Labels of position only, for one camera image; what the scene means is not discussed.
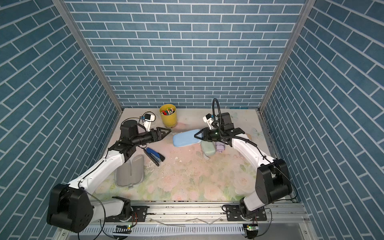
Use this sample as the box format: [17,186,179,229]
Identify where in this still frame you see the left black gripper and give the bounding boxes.
[131,128,171,148]

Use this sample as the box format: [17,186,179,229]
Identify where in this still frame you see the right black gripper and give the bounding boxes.
[195,128,225,143]

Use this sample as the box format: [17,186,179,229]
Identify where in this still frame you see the white sleeve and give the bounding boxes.
[173,129,201,148]

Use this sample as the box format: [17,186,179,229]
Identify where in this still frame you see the grey sleeve back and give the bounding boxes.
[201,141,216,158]

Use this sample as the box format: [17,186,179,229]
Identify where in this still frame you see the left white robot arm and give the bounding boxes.
[47,120,171,233]

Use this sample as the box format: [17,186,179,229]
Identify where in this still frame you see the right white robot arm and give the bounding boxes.
[194,113,293,218]

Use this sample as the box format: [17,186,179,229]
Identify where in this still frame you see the yellow pen cup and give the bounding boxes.
[159,104,178,128]

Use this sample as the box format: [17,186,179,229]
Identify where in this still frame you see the clear tape roll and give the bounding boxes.
[143,113,160,125]

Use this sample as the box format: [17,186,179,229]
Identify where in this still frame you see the blue stapler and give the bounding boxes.
[144,148,166,167]

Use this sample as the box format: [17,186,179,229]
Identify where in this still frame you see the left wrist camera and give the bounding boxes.
[141,113,156,132]

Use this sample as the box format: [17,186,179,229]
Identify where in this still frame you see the aluminium front rail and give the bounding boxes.
[90,201,310,226]

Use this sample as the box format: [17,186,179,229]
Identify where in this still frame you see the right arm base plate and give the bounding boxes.
[222,205,267,222]

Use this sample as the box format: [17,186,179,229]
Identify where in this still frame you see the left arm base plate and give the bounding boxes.
[106,206,148,224]

